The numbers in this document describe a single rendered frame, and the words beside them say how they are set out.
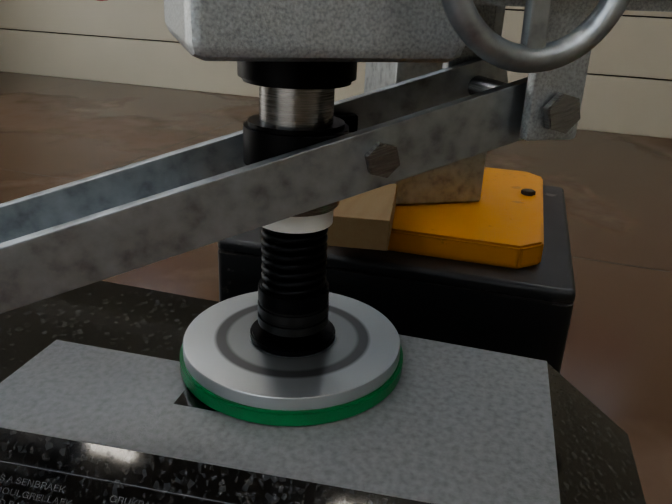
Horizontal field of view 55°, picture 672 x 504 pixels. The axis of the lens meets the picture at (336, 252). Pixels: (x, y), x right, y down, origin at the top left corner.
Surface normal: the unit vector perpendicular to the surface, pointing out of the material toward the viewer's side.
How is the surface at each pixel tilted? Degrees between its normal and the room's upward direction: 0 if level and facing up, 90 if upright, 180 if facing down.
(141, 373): 0
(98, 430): 0
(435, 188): 90
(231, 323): 0
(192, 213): 90
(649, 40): 90
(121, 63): 90
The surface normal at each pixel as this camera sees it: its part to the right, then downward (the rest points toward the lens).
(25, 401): 0.04, -0.92
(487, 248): -0.28, 0.36
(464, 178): 0.24, 0.38
